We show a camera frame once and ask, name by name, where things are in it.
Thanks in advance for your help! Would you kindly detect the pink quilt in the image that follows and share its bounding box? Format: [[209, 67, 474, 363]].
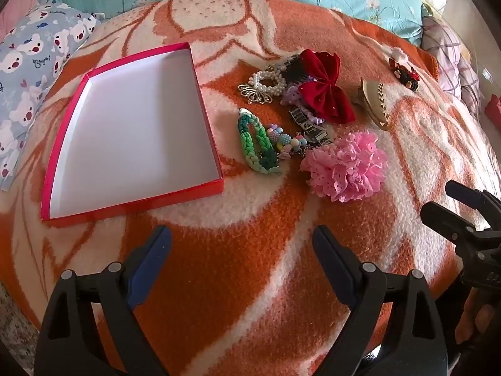
[[0, 0, 55, 44]]

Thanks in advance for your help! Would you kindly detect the beige claw hair clip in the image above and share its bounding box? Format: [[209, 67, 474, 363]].
[[353, 77, 392, 131]]

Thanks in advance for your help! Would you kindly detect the pastel bead charm bracelet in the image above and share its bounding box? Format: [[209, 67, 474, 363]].
[[266, 123, 310, 161]]

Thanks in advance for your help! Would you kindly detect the green braided hair clip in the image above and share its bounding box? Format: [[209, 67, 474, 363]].
[[235, 107, 282, 176]]

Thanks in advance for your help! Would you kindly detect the silver butterfly hair clip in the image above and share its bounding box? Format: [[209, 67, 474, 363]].
[[238, 83, 271, 106]]

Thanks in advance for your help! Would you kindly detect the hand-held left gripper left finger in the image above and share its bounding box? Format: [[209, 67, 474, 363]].
[[34, 225, 173, 376]]

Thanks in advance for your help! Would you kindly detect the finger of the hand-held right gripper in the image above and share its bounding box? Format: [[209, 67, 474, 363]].
[[445, 179, 501, 228], [421, 201, 494, 246]]

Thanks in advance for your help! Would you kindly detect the person's right hand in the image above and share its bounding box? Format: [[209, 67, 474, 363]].
[[456, 290, 501, 347]]

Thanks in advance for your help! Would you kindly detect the black hair comb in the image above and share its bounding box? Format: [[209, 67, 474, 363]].
[[282, 57, 310, 85]]

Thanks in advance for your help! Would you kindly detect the orange and cream blanket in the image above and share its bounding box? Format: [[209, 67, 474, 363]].
[[0, 0, 501, 376]]

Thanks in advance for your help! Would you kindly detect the plaid pillow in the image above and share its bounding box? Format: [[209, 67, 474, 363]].
[[421, 16, 480, 118]]

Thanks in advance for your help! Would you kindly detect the pink lace flower scrunchie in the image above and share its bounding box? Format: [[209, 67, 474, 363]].
[[299, 130, 389, 203]]

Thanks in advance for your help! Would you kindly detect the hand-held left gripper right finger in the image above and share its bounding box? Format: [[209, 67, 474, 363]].
[[312, 225, 449, 376]]

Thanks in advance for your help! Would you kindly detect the red velvet hair bow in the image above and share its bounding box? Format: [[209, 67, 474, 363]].
[[298, 49, 357, 124]]

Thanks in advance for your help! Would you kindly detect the blue bear print pillow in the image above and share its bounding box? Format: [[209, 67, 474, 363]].
[[0, 4, 98, 192]]

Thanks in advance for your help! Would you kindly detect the red shallow cardboard box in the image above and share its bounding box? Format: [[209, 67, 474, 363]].
[[41, 42, 225, 228]]

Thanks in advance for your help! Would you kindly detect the dark patterned hair clip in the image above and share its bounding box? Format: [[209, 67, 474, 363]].
[[289, 106, 333, 145]]

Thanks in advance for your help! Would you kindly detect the purple flower scrunchie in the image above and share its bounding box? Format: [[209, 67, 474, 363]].
[[280, 78, 325, 122]]

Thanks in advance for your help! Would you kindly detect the small red black hair clip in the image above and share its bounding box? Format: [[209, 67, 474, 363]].
[[389, 58, 421, 89]]

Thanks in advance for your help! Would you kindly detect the grey floral bedsheet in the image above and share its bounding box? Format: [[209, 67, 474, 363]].
[[0, 282, 40, 363]]

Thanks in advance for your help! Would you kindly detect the red object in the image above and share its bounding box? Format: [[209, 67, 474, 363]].
[[485, 95, 501, 128]]

